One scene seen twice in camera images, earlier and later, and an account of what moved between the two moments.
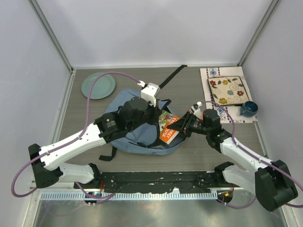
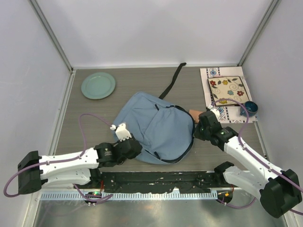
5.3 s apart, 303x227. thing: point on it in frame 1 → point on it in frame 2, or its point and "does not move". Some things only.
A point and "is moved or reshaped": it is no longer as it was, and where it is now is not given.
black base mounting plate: x=151 y=182 does not move
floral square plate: x=227 y=90 does not move
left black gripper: x=156 y=113 → x=136 y=153
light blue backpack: x=148 y=141 is moved or reshaped
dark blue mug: x=249 y=109 does not move
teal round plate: x=103 y=86 does not move
